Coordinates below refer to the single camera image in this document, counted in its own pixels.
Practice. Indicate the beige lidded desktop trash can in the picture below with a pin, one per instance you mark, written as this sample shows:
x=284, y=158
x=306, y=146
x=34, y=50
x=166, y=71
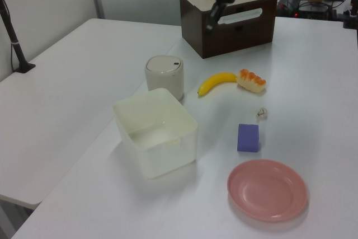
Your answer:
x=165, y=78

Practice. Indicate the dark brown wooden crate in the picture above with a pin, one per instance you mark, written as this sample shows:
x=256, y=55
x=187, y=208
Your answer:
x=246, y=32

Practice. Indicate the yellow toy banana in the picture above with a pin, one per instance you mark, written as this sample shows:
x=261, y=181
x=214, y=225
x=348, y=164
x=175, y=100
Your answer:
x=215, y=81

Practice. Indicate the toy bread with orange topping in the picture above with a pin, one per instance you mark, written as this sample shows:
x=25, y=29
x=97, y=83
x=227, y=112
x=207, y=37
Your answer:
x=251, y=81

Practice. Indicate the black electronics box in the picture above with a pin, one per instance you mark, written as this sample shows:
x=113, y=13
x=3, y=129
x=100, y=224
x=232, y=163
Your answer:
x=313, y=9

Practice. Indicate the crumpled white paper ball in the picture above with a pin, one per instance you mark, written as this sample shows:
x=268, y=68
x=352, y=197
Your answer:
x=261, y=112

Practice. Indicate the purple foam block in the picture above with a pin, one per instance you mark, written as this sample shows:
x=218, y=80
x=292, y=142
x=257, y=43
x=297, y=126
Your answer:
x=247, y=138

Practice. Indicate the white plastic storage bin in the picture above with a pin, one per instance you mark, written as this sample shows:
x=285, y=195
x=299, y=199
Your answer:
x=156, y=132

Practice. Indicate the pink plastic plate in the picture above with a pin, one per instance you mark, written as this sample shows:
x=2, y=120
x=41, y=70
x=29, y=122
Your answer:
x=267, y=190

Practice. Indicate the black clamp mount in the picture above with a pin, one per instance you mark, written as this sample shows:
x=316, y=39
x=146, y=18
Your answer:
x=351, y=12

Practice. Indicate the black camera stand pole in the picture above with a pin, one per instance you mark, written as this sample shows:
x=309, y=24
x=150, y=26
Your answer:
x=12, y=34

